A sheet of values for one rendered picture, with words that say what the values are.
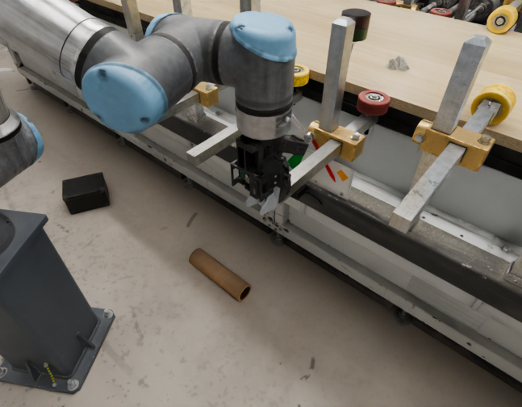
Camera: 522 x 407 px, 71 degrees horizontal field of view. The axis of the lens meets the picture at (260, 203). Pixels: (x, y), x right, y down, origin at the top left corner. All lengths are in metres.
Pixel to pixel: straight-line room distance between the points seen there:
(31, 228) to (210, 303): 0.75
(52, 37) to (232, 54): 0.22
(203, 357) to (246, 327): 0.20
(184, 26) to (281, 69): 0.15
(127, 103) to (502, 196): 0.91
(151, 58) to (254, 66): 0.14
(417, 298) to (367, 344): 0.26
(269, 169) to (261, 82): 0.16
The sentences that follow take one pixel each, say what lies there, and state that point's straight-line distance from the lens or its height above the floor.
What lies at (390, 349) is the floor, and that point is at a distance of 1.58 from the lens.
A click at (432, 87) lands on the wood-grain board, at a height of 0.90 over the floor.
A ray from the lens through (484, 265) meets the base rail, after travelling 0.96.
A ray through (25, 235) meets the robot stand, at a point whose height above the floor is 0.60.
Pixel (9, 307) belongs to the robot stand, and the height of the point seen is 0.48.
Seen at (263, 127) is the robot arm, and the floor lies 1.06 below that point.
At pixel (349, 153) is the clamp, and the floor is 0.84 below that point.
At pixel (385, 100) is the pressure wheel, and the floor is 0.91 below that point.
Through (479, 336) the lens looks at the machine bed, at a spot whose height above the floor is 0.17.
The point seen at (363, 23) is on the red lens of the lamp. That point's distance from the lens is 0.86.
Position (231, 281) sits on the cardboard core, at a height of 0.08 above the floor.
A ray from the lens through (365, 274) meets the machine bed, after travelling 1.52.
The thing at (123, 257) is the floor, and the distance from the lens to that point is 1.84.
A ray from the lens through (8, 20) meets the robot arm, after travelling 0.56.
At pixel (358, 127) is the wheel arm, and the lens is 0.97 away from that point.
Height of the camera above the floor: 1.36
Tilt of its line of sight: 44 degrees down
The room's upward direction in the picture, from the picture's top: straight up
